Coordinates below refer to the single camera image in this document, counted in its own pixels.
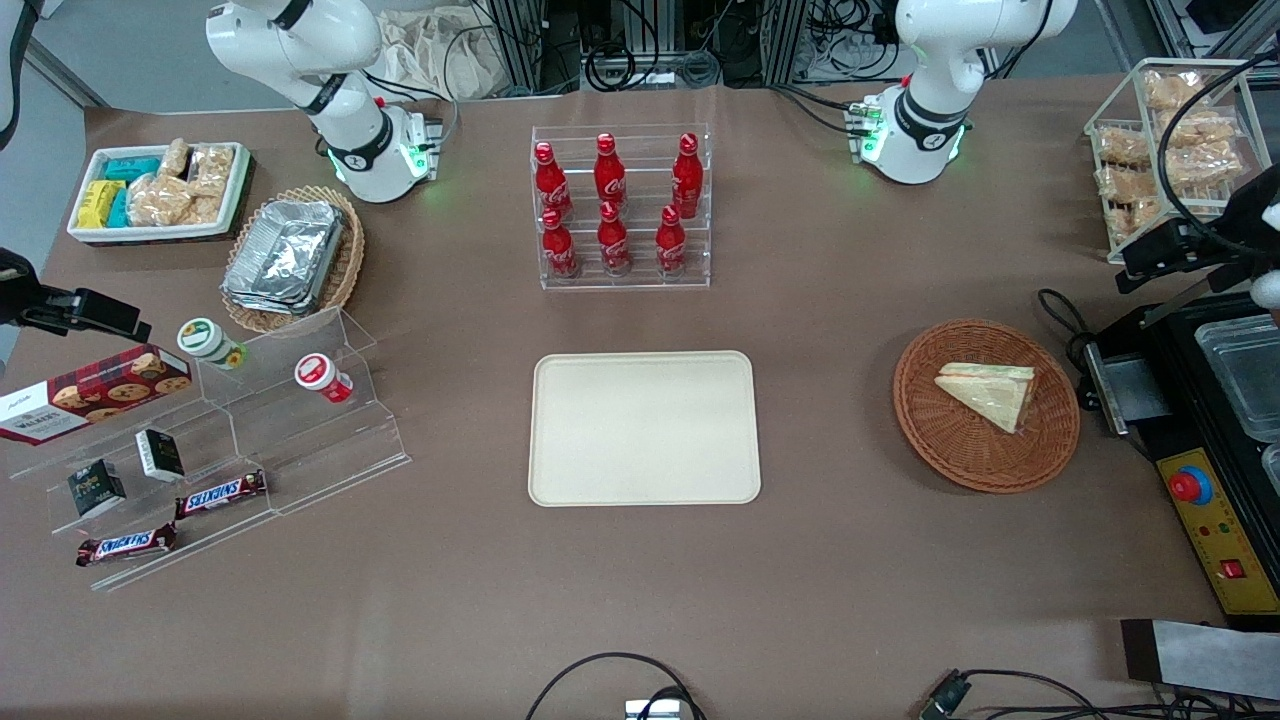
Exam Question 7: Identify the triangular sandwich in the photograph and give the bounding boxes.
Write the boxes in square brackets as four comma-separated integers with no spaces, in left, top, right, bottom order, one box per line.
[934,362,1038,435]

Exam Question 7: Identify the red lid yogurt cup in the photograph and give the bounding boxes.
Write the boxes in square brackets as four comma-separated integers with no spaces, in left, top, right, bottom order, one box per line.
[294,353,355,405]

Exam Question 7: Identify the brown chocolate bar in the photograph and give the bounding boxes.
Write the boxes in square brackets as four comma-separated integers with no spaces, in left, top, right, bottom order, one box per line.
[175,470,269,521]
[76,522,180,569]

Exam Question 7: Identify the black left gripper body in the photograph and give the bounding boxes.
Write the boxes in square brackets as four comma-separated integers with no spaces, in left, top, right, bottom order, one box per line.
[1213,163,1280,267]

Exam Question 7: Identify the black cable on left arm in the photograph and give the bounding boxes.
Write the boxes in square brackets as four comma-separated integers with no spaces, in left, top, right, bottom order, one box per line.
[1157,48,1280,243]

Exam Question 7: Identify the grey flat sheet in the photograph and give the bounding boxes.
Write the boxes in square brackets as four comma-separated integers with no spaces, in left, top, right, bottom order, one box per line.
[1120,618,1280,701]

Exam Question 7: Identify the small black carton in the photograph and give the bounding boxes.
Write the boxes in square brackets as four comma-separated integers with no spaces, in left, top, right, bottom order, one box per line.
[135,428,187,484]
[67,459,129,519]

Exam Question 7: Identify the red emergency stop button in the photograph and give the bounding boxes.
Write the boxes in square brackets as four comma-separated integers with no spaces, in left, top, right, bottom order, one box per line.
[1168,465,1215,508]

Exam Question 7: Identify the clear plastic container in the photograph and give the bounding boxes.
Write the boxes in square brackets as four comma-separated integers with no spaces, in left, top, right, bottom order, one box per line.
[1195,313,1280,444]

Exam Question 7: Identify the black arched cable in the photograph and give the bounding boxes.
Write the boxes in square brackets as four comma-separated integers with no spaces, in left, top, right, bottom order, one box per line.
[525,652,707,720]

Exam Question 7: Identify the clear acrylic bottle rack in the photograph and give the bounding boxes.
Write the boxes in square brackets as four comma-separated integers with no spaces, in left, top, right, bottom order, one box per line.
[530,123,712,292]

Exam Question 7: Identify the black hanging cable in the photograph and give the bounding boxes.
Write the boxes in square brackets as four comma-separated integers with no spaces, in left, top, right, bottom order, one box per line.
[0,0,43,153]

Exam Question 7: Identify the clear acrylic step display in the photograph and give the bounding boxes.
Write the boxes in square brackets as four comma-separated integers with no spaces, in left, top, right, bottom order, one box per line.
[8,305,412,593]

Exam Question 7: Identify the black cable with plug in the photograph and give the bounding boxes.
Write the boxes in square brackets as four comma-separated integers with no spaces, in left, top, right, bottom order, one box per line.
[918,668,1280,720]

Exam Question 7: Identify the stacked aluminium foil trays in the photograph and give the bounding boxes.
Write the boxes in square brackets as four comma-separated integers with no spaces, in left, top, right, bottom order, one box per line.
[221,199,348,317]

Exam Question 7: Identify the round brown wicker basket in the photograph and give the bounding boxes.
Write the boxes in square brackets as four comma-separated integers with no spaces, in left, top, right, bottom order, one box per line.
[892,318,1082,495]

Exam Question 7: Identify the clear bag of pastry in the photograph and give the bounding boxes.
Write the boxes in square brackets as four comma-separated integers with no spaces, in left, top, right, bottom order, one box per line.
[1096,165,1161,204]
[1164,140,1245,191]
[1105,197,1169,246]
[1159,108,1241,151]
[1143,70,1209,112]
[1097,125,1152,167]

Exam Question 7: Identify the yellow snack pack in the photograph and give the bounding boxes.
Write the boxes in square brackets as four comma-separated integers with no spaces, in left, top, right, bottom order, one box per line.
[77,180,126,230]

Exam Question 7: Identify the red tartan cookie box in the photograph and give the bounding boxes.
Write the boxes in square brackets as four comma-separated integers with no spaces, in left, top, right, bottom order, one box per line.
[0,344,194,447]

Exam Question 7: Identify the beige rectangular tray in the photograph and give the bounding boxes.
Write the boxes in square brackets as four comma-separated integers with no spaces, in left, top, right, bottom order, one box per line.
[528,350,762,508]

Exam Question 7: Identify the red cola bottle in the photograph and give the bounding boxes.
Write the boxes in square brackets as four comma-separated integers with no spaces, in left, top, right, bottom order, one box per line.
[655,205,689,277]
[533,141,574,223]
[540,207,581,280]
[671,132,705,219]
[594,133,628,211]
[597,201,634,277]

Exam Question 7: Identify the oval light wicker basket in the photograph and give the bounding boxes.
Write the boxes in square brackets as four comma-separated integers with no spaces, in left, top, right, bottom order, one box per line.
[220,185,366,335]

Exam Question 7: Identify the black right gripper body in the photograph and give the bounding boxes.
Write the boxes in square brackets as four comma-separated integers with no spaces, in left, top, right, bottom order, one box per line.
[0,248,44,330]

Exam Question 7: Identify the green lid yogurt cup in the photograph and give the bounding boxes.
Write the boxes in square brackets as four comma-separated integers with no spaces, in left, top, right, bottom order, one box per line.
[177,317,248,372]

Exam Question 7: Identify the beige cloth bag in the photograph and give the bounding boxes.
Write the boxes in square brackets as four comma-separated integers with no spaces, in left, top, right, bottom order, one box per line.
[375,5,503,101]

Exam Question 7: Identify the white wire basket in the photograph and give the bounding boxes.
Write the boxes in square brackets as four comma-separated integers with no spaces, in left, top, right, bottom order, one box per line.
[1084,58,1280,267]

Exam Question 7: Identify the black looped machine cable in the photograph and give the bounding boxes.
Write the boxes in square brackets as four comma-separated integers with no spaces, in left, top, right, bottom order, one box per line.
[1036,288,1101,374]

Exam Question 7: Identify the black sealing machine yellow panel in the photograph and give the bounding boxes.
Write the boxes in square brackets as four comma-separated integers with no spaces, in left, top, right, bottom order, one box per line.
[1075,290,1280,631]

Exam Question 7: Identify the white rectangular snack bin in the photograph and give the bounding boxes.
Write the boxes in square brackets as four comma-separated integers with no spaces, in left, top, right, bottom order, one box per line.
[67,142,254,247]

